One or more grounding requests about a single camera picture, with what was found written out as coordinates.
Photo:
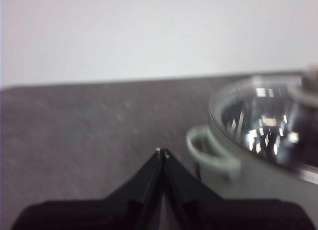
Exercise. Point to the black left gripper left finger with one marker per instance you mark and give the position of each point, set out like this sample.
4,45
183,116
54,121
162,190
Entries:
111,215

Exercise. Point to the glass lid with green knob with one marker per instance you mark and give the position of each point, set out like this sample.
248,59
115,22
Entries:
248,108

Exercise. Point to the pale green electric steamer pot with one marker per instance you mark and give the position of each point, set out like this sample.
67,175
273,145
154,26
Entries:
248,185

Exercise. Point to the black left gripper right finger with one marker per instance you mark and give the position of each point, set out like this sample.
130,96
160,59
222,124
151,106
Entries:
211,215

